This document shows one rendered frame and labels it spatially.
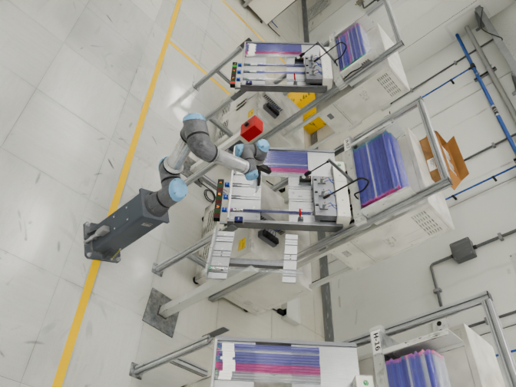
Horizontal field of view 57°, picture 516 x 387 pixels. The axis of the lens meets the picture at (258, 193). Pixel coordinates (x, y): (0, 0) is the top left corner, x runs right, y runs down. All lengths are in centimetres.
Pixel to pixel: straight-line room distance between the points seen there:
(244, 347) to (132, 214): 99
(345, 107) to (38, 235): 258
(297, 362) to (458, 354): 74
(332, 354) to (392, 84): 236
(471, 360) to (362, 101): 241
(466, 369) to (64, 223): 232
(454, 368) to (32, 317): 209
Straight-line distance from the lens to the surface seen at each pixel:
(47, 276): 293
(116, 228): 293
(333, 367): 250
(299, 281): 347
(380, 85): 408
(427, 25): 590
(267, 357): 247
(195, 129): 238
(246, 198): 306
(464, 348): 245
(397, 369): 234
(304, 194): 311
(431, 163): 331
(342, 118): 423
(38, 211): 308
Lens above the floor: 242
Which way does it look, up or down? 31 degrees down
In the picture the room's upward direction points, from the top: 58 degrees clockwise
